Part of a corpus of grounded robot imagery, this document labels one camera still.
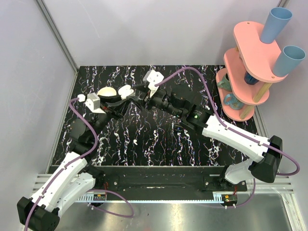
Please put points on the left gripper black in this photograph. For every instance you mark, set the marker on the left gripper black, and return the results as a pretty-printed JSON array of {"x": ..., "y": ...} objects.
[{"x": 111, "y": 110}]

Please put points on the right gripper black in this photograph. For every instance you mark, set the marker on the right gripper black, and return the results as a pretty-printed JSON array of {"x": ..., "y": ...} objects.
[{"x": 140, "y": 103}]

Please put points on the white earbud case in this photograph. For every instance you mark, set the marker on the white earbud case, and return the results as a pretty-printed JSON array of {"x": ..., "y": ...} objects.
[{"x": 125, "y": 91}]

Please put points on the black earbud charging case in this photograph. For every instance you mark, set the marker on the black earbud charging case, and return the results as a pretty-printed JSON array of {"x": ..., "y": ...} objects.
[{"x": 177, "y": 128}]

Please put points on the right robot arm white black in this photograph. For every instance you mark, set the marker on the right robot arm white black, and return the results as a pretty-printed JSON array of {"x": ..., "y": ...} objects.
[{"x": 263, "y": 153}]

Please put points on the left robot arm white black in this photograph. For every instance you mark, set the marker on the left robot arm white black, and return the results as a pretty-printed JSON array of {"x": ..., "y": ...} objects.
[{"x": 75, "y": 176}]

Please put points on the black marble mat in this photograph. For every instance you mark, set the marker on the black marble mat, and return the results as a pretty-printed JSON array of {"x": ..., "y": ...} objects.
[{"x": 158, "y": 144}]

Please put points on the cream round bowl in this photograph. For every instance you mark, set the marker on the cream round bowl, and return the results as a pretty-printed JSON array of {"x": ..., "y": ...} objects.
[{"x": 107, "y": 92}]

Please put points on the green ceramic mug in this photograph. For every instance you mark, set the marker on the green ceramic mug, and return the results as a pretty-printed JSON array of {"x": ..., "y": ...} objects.
[{"x": 225, "y": 83}]

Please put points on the blue patterned mug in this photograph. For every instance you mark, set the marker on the blue patterned mug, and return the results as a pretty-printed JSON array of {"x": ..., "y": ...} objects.
[{"x": 233, "y": 102}]

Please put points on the dark blue cup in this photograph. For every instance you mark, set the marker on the dark blue cup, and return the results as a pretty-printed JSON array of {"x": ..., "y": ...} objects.
[{"x": 249, "y": 79}]

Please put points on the pink three tier shelf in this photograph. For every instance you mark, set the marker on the pink three tier shelf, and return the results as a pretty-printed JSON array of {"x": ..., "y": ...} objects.
[{"x": 252, "y": 56}]

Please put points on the blue cup front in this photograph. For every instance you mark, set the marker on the blue cup front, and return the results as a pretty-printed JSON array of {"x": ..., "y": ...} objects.
[{"x": 290, "y": 57}]

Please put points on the blue cup rear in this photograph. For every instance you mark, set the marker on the blue cup rear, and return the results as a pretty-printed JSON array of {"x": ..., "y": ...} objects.
[{"x": 275, "y": 23}]

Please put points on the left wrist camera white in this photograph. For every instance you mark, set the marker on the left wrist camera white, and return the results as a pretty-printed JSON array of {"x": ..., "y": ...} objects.
[{"x": 92, "y": 101}]

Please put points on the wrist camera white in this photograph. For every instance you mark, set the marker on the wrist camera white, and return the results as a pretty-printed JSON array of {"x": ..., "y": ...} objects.
[
  {"x": 152, "y": 78},
  {"x": 92, "y": 101}
]

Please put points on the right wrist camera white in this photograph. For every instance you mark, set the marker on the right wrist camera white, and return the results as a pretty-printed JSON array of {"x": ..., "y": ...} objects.
[{"x": 152, "y": 78}]

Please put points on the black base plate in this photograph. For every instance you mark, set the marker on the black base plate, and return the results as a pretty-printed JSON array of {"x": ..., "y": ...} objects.
[{"x": 163, "y": 176}]

